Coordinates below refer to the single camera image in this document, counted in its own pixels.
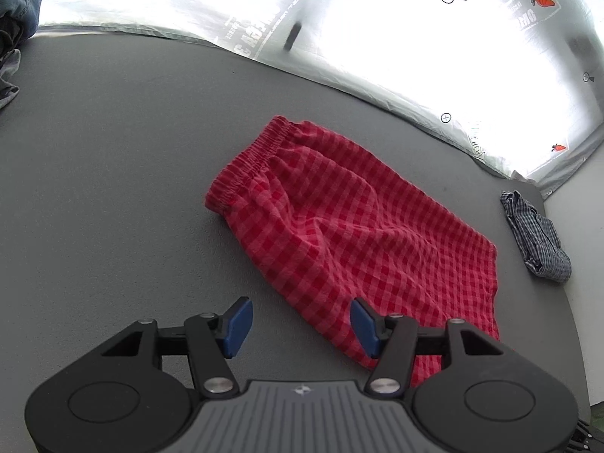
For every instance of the printed translucent plastic sheet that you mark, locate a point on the printed translucent plastic sheet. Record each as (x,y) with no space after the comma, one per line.
(387,47)

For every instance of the red checked shorts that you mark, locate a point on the red checked shorts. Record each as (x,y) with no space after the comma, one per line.
(339,226)

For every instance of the folded dark checked shirt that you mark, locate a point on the folded dark checked shirt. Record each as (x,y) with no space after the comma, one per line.
(538,240)

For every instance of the grey garment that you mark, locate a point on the grey garment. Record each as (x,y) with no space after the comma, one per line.
(7,80)

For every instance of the blue denim garment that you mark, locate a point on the blue denim garment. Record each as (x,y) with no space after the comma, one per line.
(23,4)

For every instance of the green cloth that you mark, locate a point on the green cloth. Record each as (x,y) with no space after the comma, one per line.
(597,421)

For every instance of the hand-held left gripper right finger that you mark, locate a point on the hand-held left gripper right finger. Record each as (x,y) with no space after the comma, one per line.
(364,328)

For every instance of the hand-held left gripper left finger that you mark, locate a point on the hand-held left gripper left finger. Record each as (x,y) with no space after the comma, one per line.
(238,326)

